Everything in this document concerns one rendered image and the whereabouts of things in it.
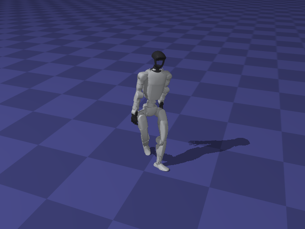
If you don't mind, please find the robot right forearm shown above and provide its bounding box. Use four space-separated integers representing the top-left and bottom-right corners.
132 92 141 115

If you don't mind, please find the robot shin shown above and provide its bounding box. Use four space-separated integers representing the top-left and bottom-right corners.
141 137 149 147
156 141 167 165

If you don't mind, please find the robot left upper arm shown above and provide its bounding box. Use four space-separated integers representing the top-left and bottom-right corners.
163 71 172 94

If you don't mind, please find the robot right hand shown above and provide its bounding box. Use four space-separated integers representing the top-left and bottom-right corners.
131 111 138 125

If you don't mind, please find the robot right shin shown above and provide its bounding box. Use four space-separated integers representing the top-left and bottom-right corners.
141 137 149 147

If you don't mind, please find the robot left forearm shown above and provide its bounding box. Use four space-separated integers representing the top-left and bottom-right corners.
158 93 167 104

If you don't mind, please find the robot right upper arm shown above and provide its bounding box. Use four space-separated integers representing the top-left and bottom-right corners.
136 72 148 99

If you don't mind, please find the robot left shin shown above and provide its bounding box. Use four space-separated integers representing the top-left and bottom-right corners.
156 141 167 165

